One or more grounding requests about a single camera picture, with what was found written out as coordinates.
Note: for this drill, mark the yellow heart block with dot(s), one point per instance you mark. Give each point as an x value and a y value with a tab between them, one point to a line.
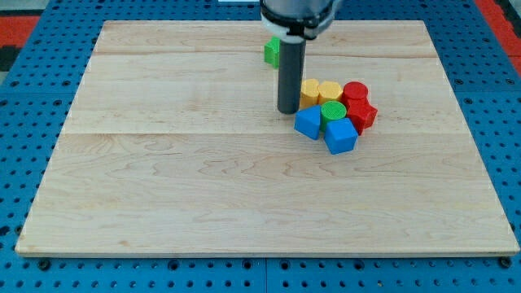
308	93

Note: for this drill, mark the green star block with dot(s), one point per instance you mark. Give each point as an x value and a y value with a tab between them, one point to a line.
271	52

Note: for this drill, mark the red star block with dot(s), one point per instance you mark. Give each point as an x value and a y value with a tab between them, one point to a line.
362	114

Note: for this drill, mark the blue triangle block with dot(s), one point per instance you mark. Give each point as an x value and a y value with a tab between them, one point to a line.
308	122

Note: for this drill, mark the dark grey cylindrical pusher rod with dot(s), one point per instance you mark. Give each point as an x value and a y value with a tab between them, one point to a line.
290	72

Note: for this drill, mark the green cylinder block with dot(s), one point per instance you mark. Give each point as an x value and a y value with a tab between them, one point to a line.
331	111

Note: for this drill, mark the blue cube block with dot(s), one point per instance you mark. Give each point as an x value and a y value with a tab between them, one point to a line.
340	136

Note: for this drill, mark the light wooden board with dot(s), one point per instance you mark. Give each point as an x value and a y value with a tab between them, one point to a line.
173	147

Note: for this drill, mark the yellow hexagon block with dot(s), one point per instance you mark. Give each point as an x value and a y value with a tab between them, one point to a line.
329	91

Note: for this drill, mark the red cylinder block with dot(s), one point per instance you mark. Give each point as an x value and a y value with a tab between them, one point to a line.
355	91

